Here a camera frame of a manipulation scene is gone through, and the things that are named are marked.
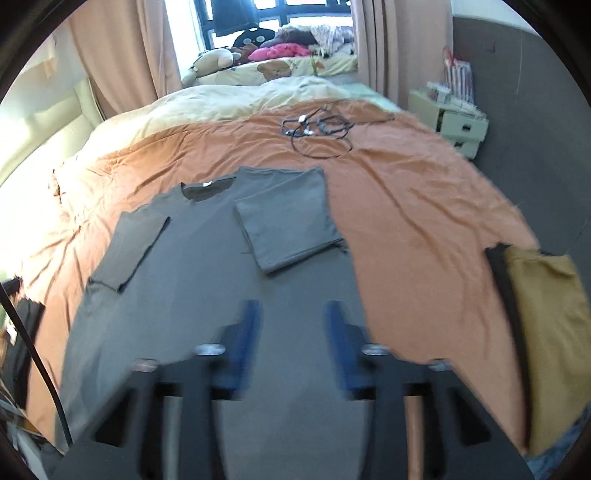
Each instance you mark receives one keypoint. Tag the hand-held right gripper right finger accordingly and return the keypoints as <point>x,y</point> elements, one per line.
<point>341,350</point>

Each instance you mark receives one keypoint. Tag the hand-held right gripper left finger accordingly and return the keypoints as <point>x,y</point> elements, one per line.
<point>244,341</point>

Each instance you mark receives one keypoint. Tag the grey t-shirt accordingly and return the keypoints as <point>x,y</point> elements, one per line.
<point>194,258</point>

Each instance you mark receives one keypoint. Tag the plain black folded garment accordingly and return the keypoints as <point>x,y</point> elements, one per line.
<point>505,295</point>

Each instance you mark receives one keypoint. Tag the orange blanket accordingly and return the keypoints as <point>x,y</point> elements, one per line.
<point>415,184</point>

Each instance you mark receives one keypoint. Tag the mustard brown folded garment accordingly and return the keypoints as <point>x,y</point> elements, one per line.
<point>554,346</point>

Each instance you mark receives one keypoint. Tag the black folded garment white logo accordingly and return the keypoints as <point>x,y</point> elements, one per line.
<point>21,350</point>

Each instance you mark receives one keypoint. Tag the blue patterned rug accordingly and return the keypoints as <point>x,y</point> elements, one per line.
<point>554,461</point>

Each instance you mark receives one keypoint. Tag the cream duvet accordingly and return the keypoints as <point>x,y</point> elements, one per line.
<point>231,101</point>

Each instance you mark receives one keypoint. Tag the pale green nightstand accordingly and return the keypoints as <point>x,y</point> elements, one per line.
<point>452,124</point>

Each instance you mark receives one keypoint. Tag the bear print bedding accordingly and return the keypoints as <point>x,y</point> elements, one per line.
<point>277,69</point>

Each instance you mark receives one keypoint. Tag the cream plush toy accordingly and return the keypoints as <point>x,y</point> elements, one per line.
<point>212,64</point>

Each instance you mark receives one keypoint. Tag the cream headboard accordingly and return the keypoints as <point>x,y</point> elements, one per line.
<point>46,129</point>

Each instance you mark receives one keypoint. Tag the pink plush toy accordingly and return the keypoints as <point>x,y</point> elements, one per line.
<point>277,51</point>

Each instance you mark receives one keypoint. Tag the striped gift bag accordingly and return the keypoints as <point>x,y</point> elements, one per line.
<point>459,76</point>

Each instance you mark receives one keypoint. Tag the black plush toy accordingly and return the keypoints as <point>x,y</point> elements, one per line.
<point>254,37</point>

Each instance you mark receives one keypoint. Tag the floral cloth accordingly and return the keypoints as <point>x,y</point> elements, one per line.
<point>334,39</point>

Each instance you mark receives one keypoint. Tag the pink curtain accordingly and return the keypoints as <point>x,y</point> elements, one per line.
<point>124,46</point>
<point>401,41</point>

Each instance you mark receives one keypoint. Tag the black hanging coat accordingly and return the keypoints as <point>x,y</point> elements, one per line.
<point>233,14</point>

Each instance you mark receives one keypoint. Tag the black framed window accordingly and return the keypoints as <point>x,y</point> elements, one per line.
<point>314,9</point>

